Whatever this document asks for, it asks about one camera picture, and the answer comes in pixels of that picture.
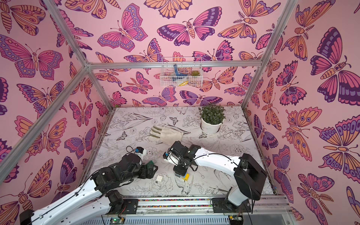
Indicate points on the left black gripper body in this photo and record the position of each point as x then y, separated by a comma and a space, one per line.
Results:
139, 172

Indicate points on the small green plant in basket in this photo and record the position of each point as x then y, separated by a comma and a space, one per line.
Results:
195, 73

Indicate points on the white wire basket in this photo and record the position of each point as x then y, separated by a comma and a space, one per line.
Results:
181, 72

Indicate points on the green circuit board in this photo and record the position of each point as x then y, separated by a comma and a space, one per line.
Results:
117, 221

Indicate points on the aluminium frame post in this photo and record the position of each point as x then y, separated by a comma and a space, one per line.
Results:
280, 27
66, 31

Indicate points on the aluminium frame left diagonal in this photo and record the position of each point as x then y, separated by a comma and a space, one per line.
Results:
25, 142

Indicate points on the potted green plant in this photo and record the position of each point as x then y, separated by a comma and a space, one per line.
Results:
212, 118

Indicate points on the white lego brick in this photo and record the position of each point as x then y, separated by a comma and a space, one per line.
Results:
159, 178

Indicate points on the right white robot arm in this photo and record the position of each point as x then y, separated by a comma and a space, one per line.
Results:
250, 177

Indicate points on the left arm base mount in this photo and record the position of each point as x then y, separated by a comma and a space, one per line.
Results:
120, 204

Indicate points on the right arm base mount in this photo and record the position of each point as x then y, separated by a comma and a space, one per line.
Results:
222, 205

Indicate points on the aluminium frame left post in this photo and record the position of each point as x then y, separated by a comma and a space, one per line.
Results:
66, 31

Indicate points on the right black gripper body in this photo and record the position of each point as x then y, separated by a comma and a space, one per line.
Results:
181, 169

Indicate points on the aluminium frame right post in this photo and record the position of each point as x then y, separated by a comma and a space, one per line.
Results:
280, 27

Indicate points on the dark green lego brick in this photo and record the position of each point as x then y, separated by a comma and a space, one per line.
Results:
150, 164

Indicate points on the beige work glove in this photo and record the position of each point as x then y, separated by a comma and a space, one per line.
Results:
165, 135

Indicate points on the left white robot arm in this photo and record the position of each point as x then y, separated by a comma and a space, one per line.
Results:
102, 184

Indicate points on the yellow item in basket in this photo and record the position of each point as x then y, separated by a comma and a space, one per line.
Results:
183, 84

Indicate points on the blue toy in basket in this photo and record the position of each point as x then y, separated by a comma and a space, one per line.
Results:
177, 75

